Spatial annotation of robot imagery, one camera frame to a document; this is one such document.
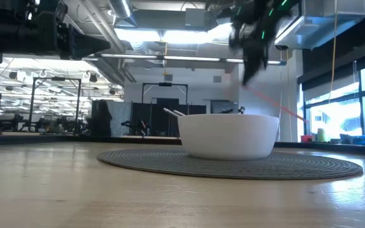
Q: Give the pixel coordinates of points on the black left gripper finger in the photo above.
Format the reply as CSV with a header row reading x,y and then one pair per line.
x,y
84,40
84,52

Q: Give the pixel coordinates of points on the red plastic straw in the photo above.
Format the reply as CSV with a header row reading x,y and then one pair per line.
x,y
277,104

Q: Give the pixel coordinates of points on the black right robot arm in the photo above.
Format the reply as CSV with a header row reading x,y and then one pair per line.
x,y
285,8

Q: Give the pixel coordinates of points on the black ceiling spotlight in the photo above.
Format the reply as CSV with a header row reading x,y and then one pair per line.
x,y
93,78

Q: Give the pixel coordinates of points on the grey cabinet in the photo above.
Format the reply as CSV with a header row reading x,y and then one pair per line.
x,y
223,106

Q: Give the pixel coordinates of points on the grey ceiling box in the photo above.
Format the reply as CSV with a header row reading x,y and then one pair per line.
x,y
195,17

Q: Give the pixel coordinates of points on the long LED light bar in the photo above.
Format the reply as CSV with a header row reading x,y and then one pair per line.
x,y
189,58

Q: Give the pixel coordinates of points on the person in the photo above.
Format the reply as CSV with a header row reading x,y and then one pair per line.
x,y
104,117

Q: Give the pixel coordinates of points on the grey cloth cover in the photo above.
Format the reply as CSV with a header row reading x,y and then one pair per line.
x,y
122,117

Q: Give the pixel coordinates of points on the white bowl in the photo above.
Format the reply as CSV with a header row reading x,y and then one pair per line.
x,y
230,136

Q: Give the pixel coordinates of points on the black partition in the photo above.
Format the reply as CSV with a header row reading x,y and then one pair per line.
x,y
141,111

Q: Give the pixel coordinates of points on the red box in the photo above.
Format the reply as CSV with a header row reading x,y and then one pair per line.
x,y
306,139

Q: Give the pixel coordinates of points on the green bottle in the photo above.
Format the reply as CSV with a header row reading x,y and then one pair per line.
x,y
321,136

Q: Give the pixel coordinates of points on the round grey woven placemat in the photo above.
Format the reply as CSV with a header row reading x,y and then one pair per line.
x,y
138,161

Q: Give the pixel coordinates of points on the blue bag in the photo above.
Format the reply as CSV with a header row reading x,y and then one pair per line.
x,y
360,140

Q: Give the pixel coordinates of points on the grey wall vent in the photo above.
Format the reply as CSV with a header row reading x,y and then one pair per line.
x,y
168,78
217,79

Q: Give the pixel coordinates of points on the black frame stand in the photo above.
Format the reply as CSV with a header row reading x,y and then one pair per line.
x,y
78,107
165,84

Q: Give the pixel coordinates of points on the rectangular silver ventilation duct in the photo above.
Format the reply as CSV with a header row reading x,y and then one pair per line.
x,y
328,22

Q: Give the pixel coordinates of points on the black window frame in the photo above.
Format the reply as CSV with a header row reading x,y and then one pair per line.
x,y
360,120

